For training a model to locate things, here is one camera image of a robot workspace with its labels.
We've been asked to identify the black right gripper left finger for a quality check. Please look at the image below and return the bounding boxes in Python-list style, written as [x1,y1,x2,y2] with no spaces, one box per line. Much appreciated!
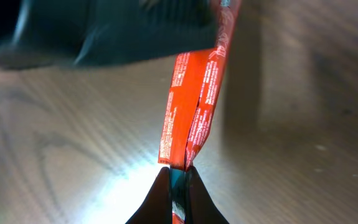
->
[126,167,172,224]

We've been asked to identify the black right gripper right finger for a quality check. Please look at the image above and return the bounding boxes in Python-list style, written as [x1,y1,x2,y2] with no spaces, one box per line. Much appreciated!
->
[185,166,228,224]

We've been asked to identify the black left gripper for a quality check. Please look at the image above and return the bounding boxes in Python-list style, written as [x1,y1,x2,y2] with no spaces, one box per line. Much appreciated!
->
[0,0,219,70]

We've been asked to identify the red white tube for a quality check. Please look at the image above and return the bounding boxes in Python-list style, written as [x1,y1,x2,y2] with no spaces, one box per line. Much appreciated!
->
[158,0,241,223]

